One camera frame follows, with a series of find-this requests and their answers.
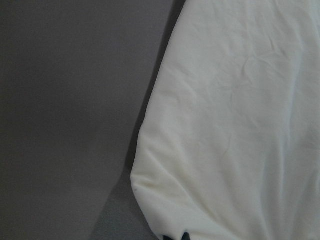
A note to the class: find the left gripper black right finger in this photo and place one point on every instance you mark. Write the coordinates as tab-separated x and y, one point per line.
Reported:
186	236

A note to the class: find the cream long-sleeve printed shirt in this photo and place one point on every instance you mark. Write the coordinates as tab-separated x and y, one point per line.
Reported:
229	148

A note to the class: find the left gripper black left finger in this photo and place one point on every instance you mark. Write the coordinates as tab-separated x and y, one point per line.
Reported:
166	238

